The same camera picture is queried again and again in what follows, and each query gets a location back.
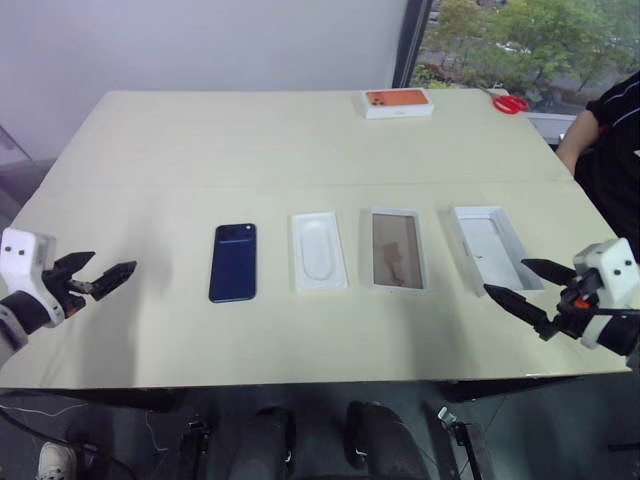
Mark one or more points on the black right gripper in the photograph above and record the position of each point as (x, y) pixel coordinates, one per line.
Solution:
(575, 310)

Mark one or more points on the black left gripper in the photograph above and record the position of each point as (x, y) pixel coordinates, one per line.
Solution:
(67, 292)

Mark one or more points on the white phone box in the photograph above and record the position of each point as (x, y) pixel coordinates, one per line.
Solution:
(495, 250)

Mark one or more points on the dark blue smartphone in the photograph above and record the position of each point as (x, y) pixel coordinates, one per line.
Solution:
(233, 265)

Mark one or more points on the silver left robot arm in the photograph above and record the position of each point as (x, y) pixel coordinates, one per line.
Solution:
(20, 311)

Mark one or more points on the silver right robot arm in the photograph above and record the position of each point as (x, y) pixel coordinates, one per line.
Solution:
(622, 335)

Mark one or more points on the person's bare forearm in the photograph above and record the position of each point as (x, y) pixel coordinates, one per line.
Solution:
(575, 140)

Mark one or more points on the orange print phone box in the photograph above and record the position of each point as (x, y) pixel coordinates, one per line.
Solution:
(395, 100)

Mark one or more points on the white tray with reflective sheet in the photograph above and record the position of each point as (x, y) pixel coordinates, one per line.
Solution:
(397, 250)

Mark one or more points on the person in black shirt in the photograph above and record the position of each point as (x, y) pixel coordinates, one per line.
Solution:
(615, 165)

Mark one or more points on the red scissors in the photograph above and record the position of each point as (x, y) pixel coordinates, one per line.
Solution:
(510, 105)

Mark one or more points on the white shoe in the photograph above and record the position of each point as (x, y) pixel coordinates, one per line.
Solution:
(57, 460)

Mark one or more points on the white moulded tray insert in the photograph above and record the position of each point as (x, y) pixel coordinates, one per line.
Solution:
(319, 252)

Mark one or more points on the green trees outside window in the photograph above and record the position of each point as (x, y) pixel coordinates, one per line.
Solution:
(525, 45)

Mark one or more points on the dark window frame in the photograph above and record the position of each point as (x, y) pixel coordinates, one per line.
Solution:
(410, 40)

